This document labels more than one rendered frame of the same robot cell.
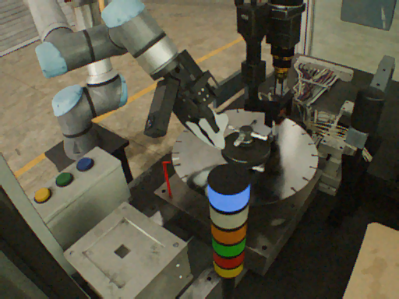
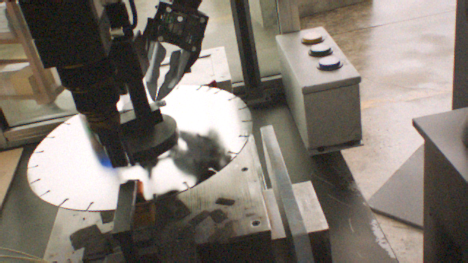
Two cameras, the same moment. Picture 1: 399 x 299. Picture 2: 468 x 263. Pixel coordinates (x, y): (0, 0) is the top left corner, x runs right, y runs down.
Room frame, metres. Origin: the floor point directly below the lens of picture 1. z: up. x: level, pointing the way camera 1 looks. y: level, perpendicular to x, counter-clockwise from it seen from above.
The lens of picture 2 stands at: (1.10, -0.45, 1.32)
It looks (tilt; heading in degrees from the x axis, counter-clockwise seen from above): 30 degrees down; 138
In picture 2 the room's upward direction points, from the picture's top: 11 degrees counter-clockwise
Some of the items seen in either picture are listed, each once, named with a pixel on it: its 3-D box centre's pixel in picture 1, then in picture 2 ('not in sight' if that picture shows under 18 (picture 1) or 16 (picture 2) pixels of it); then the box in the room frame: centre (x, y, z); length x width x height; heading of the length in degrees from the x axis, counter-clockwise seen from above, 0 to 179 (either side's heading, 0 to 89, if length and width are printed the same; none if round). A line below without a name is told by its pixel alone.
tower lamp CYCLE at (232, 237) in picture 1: (228, 223); not in sight; (0.22, -0.03, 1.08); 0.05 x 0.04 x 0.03; 48
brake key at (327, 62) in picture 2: (85, 164); (329, 65); (0.57, 0.30, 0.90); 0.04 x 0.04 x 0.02
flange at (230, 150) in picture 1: (245, 143); (139, 129); (0.51, -0.10, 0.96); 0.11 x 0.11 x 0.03
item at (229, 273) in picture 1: (228, 261); not in sight; (0.22, -0.03, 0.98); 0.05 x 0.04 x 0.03; 48
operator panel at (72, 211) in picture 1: (77, 202); (316, 86); (0.51, 0.34, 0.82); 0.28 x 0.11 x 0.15; 138
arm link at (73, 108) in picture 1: (72, 107); not in sight; (0.85, 0.42, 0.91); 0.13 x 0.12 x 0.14; 120
